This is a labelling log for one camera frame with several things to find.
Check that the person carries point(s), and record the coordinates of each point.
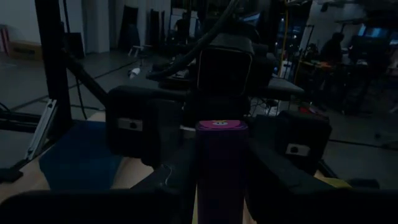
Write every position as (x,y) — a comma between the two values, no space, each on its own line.
(332,46)

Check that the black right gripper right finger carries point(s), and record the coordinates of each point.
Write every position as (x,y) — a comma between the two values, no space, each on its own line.
(270,186)

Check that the black desk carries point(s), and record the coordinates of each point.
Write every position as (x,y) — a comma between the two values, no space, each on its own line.
(283,88)

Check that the brown cardboard box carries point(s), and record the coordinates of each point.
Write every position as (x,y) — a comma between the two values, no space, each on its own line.
(25,49)

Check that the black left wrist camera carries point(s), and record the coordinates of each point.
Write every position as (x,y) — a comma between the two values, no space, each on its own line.
(224,68)

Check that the blue plastic bin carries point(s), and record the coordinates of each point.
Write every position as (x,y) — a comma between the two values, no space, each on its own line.
(81,155)

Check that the purple rectangular block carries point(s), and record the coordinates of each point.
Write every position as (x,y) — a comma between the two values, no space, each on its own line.
(222,161)

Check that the black red tool bag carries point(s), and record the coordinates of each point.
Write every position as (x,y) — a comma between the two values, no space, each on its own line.
(306,109)

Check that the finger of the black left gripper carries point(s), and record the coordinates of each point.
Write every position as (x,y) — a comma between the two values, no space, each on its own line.
(298,140)
(136,124)

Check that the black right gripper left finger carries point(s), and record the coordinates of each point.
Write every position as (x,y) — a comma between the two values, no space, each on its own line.
(177,186)

